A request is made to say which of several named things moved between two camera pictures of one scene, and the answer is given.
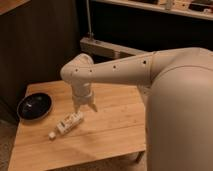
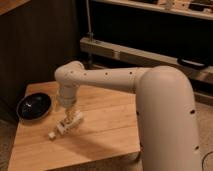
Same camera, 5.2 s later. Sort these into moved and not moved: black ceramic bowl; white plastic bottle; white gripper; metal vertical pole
Moved: white gripper
Not moved: metal vertical pole; black ceramic bowl; white plastic bottle
